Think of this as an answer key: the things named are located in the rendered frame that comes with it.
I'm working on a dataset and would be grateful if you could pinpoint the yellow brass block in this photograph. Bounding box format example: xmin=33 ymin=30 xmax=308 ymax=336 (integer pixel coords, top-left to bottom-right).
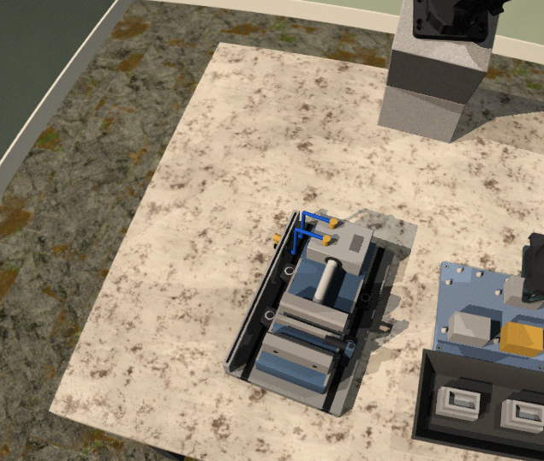
xmin=499 ymin=321 xmax=543 ymax=357

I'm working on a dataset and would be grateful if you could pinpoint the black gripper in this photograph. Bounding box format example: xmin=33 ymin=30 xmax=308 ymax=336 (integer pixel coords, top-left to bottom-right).
xmin=522 ymin=232 xmax=544 ymax=303

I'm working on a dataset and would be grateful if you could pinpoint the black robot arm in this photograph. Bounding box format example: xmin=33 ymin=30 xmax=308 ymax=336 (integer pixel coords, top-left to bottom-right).
xmin=413 ymin=0 xmax=511 ymax=42

